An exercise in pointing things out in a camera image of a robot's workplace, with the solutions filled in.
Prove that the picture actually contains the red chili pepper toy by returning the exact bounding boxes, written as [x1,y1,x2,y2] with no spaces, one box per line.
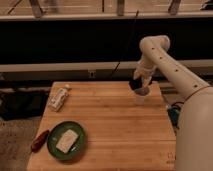
[31,130,49,153]

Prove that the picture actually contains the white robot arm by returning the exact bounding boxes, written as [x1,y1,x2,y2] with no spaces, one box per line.
[129,35,213,171]

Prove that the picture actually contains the wooden table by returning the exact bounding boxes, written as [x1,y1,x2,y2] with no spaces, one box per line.
[27,82,175,171]

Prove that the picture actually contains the green round plate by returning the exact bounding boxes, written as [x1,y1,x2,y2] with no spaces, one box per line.
[47,121,87,161]

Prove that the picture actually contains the white rectangular eraser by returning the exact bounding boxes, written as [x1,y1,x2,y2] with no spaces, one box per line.
[56,130,78,153]

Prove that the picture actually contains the white ceramic cup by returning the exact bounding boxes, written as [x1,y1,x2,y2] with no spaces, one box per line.
[135,87,149,105]

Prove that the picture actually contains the black cable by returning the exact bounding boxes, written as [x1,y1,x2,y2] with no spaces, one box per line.
[109,9,140,78]

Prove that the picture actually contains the white squeeze bottle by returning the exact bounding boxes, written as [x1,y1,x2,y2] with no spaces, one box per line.
[49,84,71,112]

